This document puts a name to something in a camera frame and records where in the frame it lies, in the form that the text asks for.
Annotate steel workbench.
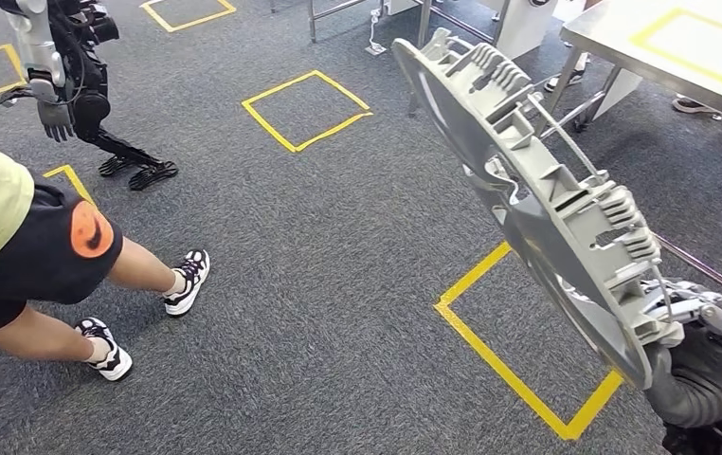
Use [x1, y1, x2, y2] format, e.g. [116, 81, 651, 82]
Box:
[533, 0, 722, 147]

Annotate chrome metal bar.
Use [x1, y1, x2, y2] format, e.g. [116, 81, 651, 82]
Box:
[652, 232, 722, 312]

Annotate chrome table frame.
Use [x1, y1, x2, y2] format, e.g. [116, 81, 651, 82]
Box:
[306, 0, 432, 118]

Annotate white cabinet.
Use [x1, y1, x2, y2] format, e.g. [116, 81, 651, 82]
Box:
[493, 0, 558, 61]

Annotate black humanoid robot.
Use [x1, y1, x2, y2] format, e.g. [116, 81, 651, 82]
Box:
[0, 0, 180, 192]

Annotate white power strip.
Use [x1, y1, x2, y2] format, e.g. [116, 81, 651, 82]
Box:
[364, 7, 389, 58]

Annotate grey plastic wheel hubcap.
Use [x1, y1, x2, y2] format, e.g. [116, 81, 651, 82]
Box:
[390, 27, 687, 391]

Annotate bystander robot grey hand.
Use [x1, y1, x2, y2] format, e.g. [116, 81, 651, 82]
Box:
[36, 100, 78, 144]

